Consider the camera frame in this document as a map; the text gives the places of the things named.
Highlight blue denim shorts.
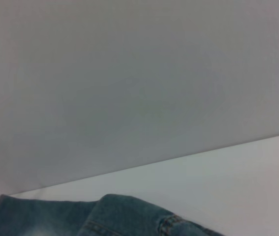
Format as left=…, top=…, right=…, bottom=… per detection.
left=0, top=193, right=226, bottom=236

